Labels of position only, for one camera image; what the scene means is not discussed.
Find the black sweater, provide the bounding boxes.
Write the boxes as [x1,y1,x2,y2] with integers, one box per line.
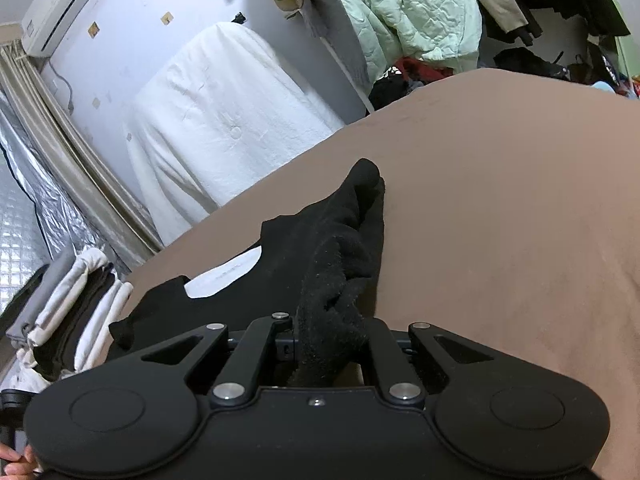
[107,159,385,387]

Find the stack of folded clothes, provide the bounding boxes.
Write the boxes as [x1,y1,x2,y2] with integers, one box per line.
[4,247,134,392]

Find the person left hand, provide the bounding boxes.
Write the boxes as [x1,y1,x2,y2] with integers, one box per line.
[0,444,38,480]

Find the silver insulation curtain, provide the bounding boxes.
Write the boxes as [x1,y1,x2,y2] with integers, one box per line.
[1,96,142,311]

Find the white hanging blanket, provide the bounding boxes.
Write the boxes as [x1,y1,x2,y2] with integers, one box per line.
[124,22,344,245]

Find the red garment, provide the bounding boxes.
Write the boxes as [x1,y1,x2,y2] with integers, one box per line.
[395,58,454,84]

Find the beige curtain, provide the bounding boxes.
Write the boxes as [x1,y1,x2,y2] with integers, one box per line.
[1,40,164,268]

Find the grey hanging hoodie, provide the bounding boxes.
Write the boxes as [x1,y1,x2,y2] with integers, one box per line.
[303,0,374,114]

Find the light green quilted jacket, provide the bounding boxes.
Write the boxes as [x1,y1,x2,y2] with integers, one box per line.
[341,0,483,84]

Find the white wall air conditioner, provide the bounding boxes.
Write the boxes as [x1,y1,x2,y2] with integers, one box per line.
[22,0,89,58]

